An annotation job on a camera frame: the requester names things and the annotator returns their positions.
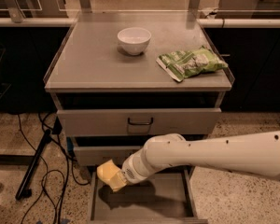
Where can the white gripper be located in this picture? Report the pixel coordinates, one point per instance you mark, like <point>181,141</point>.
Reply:
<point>130,171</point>

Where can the yellow sponge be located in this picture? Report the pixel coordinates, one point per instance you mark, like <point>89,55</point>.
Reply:
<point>107,171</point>

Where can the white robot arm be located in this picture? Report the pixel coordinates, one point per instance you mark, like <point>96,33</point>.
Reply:
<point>255,154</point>

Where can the middle grey drawer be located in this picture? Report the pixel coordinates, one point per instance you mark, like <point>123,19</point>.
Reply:
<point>105,154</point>

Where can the grey drawer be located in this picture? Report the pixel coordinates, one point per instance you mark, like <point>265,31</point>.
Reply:
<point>124,122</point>
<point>105,154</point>
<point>166,198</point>

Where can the bottom grey drawer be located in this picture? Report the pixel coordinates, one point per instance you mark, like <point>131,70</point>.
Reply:
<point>166,198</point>

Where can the top grey drawer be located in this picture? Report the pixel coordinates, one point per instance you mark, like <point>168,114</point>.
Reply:
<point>124,122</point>

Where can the grey drawer cabinet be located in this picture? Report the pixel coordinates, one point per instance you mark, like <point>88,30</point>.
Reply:
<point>92,71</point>

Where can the black bar on floor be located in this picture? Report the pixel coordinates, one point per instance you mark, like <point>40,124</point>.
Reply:
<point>22,190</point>

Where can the green snack bag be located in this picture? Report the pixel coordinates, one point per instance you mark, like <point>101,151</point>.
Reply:
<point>183,64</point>

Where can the white ceramic bowl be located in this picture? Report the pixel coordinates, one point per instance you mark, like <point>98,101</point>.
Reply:
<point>134,40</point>

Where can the white rail right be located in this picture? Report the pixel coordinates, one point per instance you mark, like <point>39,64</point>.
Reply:
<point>239,23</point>

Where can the white rail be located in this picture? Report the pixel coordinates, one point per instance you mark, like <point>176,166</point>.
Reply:
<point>38,22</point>
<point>239,23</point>

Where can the white rail left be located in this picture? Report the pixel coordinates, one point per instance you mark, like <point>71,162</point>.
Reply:
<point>38,22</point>

